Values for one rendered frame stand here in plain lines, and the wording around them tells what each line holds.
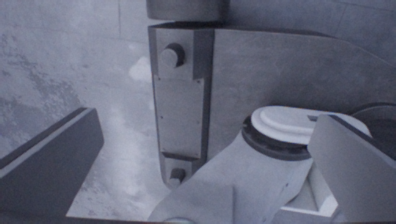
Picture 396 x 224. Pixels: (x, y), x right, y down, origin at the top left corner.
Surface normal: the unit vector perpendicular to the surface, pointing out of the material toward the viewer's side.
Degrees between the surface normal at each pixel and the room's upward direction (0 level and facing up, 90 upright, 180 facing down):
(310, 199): 90
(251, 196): 90
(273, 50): 0
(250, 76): 0
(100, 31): 0
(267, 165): 90
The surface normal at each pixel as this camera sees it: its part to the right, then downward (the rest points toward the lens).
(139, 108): -0.21, 0.47
